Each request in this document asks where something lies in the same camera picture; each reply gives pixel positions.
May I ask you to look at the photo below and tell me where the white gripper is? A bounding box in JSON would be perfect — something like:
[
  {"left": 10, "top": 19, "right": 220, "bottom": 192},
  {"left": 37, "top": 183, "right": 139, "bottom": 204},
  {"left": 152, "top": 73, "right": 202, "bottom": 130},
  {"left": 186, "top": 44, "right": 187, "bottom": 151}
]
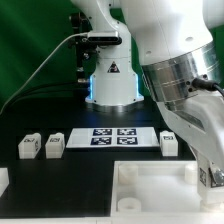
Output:
[{"left": 157, "top": 93, "right": 224, "bottom": 170}]

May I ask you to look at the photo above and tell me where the white square tabletop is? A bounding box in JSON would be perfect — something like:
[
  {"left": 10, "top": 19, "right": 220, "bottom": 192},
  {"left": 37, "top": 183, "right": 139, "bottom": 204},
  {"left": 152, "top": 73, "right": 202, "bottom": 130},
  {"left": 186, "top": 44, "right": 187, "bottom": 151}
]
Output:
[{"left": 111, "top": 161, "right": 224, "bottom": 216}]

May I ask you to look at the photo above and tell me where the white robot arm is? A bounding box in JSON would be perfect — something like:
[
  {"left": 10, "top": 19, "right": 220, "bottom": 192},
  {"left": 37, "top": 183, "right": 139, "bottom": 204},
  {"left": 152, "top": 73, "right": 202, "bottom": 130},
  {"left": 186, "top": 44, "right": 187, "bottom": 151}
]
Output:
[{"left": 70, "top": 0, "right": 224, "bottom": 169}]

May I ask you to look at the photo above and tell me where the white marker sheet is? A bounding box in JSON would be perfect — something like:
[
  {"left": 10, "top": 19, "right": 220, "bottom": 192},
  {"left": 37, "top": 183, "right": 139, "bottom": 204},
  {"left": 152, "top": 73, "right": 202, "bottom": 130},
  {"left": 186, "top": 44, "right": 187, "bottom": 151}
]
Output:
[{"left": 66, "top": 127, "right": 159, "bottom": 148}]

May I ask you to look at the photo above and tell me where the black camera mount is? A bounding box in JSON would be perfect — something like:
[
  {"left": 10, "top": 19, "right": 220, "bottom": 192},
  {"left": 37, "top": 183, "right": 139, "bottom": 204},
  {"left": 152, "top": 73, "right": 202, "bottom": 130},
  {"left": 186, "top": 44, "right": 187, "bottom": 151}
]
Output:
[{"left": 69, "top": 12, "right": 96, "bottom": 83}]

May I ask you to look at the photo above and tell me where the black cable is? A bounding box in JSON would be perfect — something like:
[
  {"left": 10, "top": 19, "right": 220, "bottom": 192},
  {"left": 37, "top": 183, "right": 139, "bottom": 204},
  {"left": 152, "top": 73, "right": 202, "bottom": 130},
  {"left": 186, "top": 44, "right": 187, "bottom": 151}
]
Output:
[{"left": 0, "top": 81, "right": 88, "bottom": 108}]

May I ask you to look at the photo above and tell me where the white cable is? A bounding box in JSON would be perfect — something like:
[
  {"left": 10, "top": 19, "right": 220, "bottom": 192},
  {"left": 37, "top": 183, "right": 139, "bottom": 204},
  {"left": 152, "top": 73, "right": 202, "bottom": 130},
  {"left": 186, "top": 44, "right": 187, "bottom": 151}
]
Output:
[{"left": 0, "top": 32, "right": 90, "bottom": 116}]

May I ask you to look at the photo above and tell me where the white obstacle wall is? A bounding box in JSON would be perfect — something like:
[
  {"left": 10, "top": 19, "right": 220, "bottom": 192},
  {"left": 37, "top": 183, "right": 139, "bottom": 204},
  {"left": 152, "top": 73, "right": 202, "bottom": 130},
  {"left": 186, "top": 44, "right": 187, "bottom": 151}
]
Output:
[{"left": 0, "top": 168, "right": 9, "bottom": 197}]

